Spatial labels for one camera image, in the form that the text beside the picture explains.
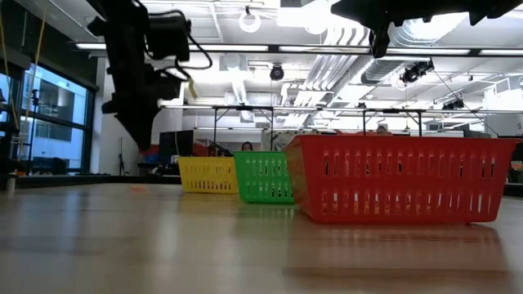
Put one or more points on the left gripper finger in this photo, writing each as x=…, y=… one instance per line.
x=141, y=130

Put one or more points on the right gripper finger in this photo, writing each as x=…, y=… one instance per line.
x=355, y=10

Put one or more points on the yellow plastic basket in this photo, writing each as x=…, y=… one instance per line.
x=206, y=175

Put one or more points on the green plastic basket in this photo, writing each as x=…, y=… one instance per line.
x=263, y=177

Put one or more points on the red plastic basket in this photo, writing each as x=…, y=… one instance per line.
x=402, y=179

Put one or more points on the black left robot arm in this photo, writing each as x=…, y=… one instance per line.
x=124, y=28

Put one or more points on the red storage bin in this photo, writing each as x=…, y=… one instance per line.
x=155, y=150

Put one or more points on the black computer monitor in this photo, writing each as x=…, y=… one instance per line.
x=175, y=143

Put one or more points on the thin black tripod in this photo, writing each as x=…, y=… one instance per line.
x=122, y=165

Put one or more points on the yellow tag label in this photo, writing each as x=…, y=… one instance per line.
x=192, y=87

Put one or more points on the black ceiling spotlight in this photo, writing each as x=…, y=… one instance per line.
x=276, y=72
x=417, y=71
x=453, y=104

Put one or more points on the large black-framed window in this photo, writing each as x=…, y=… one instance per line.
x=53, y=118

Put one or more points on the black pole stand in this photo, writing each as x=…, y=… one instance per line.
x=35, y=122

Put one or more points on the black-legged folding table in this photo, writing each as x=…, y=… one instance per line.
x=245, y=107
x=449, y=111

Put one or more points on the white cup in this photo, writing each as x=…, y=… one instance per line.
x=10, y=183

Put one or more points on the dark shelf unit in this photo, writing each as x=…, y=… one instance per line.
x=515, y=155

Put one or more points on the silver air duct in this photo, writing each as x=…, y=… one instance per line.
x=412, y=34

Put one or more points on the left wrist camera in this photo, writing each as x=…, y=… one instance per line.
x=169, y=36

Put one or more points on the black light rail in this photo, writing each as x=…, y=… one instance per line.
x=274, y=48

